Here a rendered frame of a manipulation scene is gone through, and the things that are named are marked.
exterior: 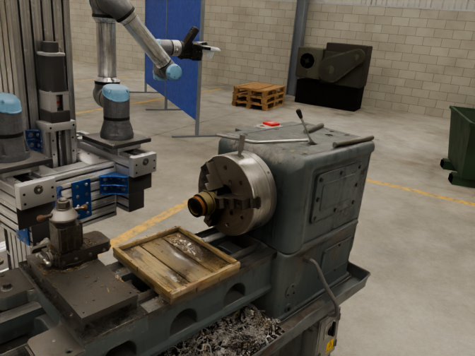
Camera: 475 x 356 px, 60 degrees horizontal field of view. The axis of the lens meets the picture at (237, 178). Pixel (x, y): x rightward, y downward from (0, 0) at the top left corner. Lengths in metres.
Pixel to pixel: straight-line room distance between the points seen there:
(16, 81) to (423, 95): 10.22
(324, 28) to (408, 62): 2.31
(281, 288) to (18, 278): 0.96
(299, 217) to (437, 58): 9.81
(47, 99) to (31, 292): 0.81
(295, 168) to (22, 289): 0.97
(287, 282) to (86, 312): 0.87
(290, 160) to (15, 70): 1.12
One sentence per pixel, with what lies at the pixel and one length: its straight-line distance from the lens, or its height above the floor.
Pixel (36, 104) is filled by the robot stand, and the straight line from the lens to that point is 1.93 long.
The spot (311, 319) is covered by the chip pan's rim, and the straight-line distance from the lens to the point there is 1.87.
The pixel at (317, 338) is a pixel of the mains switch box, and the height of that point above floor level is 0.35.
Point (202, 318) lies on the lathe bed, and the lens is 1.54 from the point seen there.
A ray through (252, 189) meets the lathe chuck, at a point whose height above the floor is 1.15.
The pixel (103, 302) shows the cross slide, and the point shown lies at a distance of 1.21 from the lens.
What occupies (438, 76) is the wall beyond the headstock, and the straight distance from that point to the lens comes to 11.24.
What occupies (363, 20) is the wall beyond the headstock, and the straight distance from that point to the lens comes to 11.50.
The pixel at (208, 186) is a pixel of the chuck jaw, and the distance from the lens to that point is 1.52.
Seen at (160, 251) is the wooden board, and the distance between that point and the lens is 1.59.
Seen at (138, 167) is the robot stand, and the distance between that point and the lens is 1.88.
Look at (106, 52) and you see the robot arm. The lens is 2.05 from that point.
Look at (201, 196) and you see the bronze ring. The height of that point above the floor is 1.11.
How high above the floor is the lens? 1.69
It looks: 20 degrees down
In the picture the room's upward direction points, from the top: 5 degrees clockwise
